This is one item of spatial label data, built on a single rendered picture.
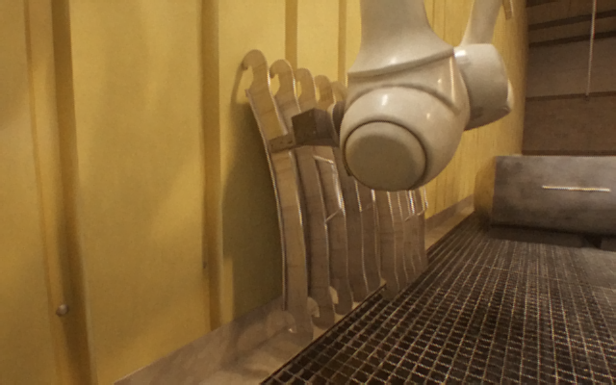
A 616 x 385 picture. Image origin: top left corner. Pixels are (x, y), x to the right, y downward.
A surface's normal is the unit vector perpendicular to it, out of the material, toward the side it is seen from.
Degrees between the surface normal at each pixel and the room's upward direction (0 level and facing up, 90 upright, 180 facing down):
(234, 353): 90
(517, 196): 90
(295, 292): 90
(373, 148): 122
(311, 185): 90
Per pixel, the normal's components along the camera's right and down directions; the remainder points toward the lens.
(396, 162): -0.44, 0.60
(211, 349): 0.80, 0.07
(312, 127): -0.60, 0.08
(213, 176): -0.30, 0.11
